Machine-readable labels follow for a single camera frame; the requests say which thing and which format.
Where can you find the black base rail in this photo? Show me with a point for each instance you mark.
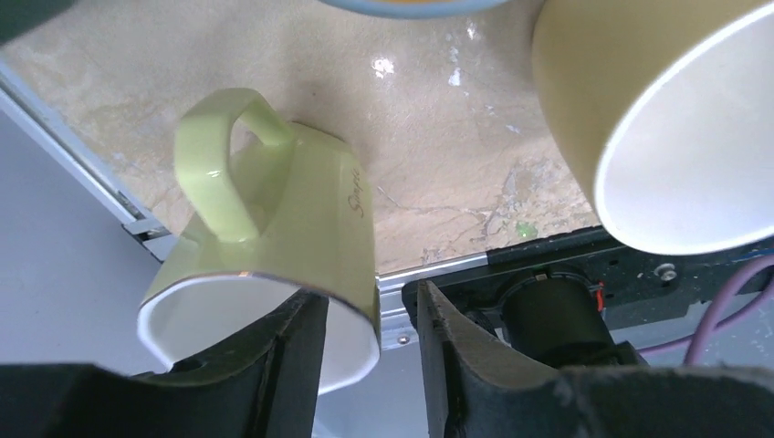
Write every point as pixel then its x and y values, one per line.
pixel 564 295

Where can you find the blue mug yellow inside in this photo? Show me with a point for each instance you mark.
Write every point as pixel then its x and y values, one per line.
pixel 414 9

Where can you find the light green mug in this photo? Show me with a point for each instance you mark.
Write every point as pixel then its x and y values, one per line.
pixel 279 207

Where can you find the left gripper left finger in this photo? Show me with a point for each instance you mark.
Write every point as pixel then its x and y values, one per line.
pixel 262 381

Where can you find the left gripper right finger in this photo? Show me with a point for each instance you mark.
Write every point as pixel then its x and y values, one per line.
pixel 477 386

